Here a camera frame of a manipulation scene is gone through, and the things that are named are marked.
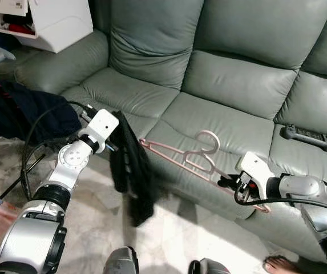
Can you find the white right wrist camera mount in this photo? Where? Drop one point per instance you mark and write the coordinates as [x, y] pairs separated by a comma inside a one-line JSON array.
[[257, 168]]

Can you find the grey robot left leg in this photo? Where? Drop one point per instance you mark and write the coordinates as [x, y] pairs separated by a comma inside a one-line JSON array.
[[122, 262]]

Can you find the grey robot right leg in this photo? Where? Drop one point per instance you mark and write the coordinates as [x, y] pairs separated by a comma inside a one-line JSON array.
[[209, 267]]

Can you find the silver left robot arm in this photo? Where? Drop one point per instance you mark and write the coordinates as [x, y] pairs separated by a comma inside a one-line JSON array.
[[75, 160]]

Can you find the dark navy garment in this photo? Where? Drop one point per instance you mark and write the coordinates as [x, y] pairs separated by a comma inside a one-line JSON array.
[[37, 114]]

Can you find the pink plastic hanger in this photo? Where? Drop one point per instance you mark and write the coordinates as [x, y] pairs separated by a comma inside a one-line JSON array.
[[217, 141]]

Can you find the black garment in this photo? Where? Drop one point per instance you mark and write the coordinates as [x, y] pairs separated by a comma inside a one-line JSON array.
[[132, 171]]

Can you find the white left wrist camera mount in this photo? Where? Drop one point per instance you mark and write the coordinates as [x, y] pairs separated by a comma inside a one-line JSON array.
[[101, 125]]

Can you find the bare foot of person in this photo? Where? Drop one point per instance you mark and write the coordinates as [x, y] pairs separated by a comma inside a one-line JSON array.
[[280, 265]]

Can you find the grey hair dryer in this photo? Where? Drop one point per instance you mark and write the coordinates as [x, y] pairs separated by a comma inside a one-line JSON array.
[[3, 55]]

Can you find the grey green leather sofa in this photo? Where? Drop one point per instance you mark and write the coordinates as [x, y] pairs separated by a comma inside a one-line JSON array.
[[237, 80]]

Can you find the black remote controller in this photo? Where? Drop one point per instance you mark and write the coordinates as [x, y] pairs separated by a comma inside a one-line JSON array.
[[306, 137]]

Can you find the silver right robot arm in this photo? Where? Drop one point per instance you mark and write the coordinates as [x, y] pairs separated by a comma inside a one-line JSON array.
[[303, 188]]

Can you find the grey robot leg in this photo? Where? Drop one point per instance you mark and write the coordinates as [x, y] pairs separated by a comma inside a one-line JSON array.
[[122, 262], [209, 267]]

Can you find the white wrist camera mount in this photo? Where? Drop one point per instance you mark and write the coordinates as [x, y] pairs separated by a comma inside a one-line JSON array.
[[257, 168], [101, 125]]

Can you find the white cabinet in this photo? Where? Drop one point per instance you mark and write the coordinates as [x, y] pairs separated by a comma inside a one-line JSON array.
[[55, 23]]

